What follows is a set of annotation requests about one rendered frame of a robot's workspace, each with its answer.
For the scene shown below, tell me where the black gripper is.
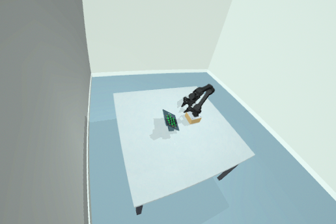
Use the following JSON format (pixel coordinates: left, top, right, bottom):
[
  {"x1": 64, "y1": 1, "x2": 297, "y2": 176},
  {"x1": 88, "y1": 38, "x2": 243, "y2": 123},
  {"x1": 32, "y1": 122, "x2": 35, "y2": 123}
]
[{"x1": 181, "y1": 99, "x2": 195, "y2": 113}]

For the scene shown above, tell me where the dark grey switch panel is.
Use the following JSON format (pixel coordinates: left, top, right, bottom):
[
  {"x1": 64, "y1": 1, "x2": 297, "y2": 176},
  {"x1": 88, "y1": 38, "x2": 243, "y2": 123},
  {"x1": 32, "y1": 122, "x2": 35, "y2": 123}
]
[{"x1": 163, "y1": 109, "x2": 180, "y2": 131}]

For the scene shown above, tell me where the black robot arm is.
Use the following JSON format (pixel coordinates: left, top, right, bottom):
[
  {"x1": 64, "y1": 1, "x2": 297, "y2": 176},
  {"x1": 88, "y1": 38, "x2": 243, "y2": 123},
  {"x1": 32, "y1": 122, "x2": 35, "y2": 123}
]
[{"x1": 183, "y1": 84, "x2": 215, "y2": 117}]

